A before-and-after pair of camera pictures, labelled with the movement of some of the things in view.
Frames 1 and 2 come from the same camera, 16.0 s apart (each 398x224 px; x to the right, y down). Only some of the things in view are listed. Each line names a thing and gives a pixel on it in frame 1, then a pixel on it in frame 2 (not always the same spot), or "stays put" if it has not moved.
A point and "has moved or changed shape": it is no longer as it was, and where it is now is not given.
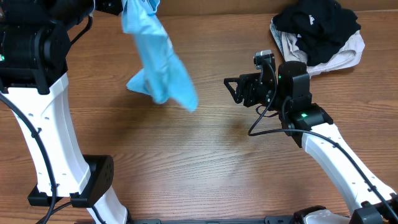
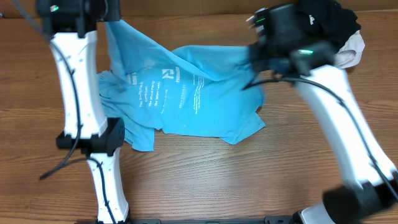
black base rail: (268, 219) stays put
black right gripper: (249, 83) -> (260, 51)
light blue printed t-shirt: (163, 76) has moved or changed shape
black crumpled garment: (323, 27) stays put
